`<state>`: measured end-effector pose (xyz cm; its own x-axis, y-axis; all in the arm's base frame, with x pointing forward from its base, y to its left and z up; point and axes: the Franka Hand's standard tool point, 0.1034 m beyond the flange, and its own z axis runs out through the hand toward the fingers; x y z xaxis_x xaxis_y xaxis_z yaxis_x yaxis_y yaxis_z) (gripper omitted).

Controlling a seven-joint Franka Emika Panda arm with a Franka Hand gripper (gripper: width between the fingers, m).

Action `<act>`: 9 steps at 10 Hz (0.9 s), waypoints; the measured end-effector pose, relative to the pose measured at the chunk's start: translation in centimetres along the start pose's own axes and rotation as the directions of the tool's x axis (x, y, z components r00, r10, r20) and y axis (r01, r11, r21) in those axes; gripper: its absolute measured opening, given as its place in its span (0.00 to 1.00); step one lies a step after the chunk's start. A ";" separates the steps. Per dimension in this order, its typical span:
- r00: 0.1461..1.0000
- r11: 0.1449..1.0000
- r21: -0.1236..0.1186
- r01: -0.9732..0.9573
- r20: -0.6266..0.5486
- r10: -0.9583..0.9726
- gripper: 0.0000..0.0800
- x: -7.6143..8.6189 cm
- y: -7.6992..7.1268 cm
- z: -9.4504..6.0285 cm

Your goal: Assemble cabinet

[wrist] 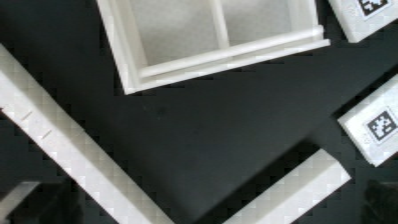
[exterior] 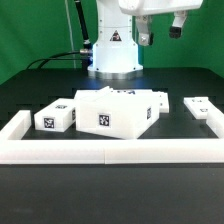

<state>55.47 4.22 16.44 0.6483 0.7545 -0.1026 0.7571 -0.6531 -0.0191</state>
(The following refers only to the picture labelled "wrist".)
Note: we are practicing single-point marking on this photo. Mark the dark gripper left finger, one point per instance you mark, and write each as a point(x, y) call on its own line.
point(41, 203)

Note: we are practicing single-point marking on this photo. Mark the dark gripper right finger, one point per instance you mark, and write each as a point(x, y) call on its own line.
point(380, 207)

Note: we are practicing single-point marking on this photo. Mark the white cabinet door panel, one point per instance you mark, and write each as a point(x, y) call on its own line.
point(370, 123)

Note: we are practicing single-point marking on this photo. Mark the white cabinet body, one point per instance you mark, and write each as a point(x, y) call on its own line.
point(183, 38)

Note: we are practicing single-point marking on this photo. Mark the white U-shaped fence frame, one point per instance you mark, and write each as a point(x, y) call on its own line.
point(27, 105)

